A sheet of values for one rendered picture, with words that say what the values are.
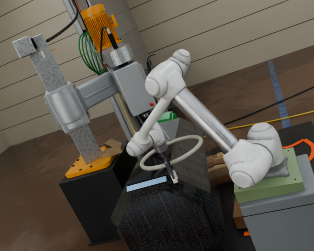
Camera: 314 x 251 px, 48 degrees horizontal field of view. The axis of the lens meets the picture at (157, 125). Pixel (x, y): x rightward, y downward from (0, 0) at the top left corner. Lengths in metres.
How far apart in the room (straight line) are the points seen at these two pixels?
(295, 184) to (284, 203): 0.11
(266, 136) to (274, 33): 5.88
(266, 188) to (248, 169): 0.25
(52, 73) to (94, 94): 0.44
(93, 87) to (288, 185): 2.18
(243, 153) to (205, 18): 6.04
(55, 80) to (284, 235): 2.32
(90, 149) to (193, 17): 4.75
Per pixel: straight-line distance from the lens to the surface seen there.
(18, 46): 3.30
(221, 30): 7.63
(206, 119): 1.75
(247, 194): 1.95
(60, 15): 8.53
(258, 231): 2.05
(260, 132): 1.87
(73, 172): 3.55
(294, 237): 2.08
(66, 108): 3.34
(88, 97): 3.48
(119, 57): 2.91
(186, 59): 1.86
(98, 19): 3.59
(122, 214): 2.70
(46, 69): 3.38
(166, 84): 1.72
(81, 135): 3.48
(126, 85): 2.97
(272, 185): 1.94
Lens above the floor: 1.90
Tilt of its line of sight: 18 degrees down
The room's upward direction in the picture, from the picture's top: 24 degrees counter-clockwise
